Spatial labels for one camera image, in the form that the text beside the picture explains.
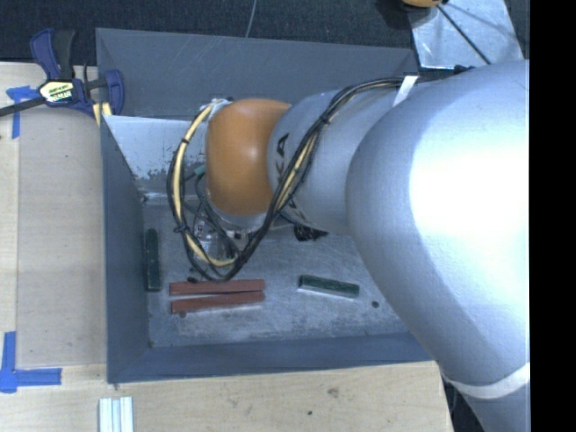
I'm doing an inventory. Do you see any red-brown flat block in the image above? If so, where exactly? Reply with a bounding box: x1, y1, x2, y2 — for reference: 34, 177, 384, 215
168, 278, 266, 297
169, 291, 266, 315

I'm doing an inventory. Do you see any dark green flat block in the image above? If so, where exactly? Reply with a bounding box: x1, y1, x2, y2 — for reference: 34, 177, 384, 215
296, 274, 361, 300
144, 228, 163, 293

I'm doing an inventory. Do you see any grey metal bin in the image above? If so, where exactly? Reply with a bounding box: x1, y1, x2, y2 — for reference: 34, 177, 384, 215
94, 27, 434, 384

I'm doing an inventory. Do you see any pale wood flat board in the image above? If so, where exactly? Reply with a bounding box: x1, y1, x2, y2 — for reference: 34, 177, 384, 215
16, 107, 109, 369

